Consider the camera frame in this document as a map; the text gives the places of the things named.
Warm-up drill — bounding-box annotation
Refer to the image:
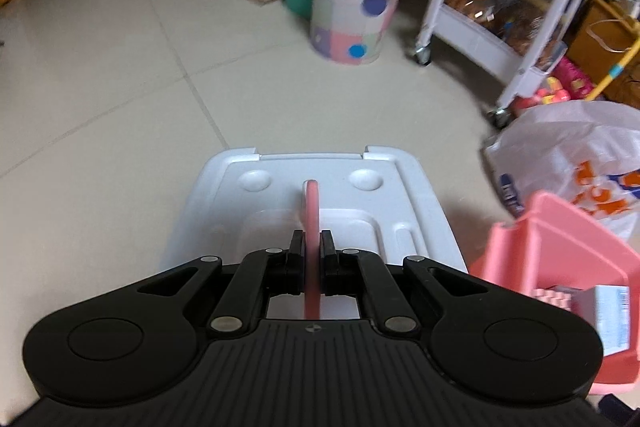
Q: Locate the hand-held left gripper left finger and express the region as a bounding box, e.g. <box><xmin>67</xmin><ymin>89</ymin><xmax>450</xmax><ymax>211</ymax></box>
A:
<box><xmin>136</xmin><ymin>230</ymin><xmax>306</xmax><ymax>339</ymax></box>

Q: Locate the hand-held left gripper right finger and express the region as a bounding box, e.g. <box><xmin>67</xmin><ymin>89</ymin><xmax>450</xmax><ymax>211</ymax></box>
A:
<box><xmin>320</xmin><ymin>230</ymin><xmax>490</xmax><ymax>338</ymax></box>

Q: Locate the pink disc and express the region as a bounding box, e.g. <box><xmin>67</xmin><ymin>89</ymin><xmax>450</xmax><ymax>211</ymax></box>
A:
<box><xmin>300</xmin><ymin>179</ymin><xmax>321</xmax><ymax>321</ymax></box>

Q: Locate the pink plastic bin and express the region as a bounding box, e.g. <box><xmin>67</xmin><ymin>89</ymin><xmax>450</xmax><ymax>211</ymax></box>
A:
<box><xmin>469</xmin><ymin>190</ymin><xmax>640</xmax><ymax>396</ymax></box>

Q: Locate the white plastic storage box lid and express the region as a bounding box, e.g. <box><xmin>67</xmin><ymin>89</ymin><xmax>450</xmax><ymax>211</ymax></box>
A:
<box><xmin>159</xmin><ymin>146</ymin><xmax>469</xmax><ymax>322</ymax></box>

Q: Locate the pink toy block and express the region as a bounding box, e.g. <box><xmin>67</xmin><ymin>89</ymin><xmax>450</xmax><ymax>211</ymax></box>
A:
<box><xmin>531</xmin><ymin>287</ymin><xmax>576</xmax><ymax>314</ymax></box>

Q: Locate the pastel patchwork bucket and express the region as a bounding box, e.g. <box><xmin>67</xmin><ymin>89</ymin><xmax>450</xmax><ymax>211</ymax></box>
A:
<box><xmin>308</xmin><ymin>0</ymin><xmax>412</xmax><ymax>66</ymax></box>

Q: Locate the white plastic shopping bag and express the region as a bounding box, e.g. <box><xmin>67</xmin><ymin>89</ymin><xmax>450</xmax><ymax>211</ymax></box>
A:
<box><xmin>483</xmin><ymin>100</ymin><xmax>640</xmax><ymax>242</ymax></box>

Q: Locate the pink toy pile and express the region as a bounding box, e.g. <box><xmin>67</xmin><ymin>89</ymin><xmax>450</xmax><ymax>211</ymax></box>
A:
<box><xmin>514</xmin><ymin>57</ymin><xmax>596</xmax><ymax>115</ymax></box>

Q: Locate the white printed carton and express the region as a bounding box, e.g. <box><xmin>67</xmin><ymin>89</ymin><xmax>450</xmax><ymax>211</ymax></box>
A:
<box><xmin>593</xmin><ymin>285</ymin><xmax>633</xmax><ymax>358</ymax></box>

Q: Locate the white rolling cart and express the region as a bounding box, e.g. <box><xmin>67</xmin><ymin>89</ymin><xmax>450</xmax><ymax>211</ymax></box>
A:
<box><xmin>413</xmin><ymin>0</ymin><xmax>625</xmax><ymax>128</ymax></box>

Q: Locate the yellow hoop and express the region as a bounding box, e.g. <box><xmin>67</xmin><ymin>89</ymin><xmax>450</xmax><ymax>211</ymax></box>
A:
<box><xmin>585</xmin><ymin>14</ymin><xmax>640</xmax><ymax>102</ymax></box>

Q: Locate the yellow paper gift bag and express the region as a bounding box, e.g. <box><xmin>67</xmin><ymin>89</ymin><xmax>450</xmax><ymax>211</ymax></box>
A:
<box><xmin>567</xmin><ymin>0</ymin><xmax>640</xmax><ymax>104</ymax></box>

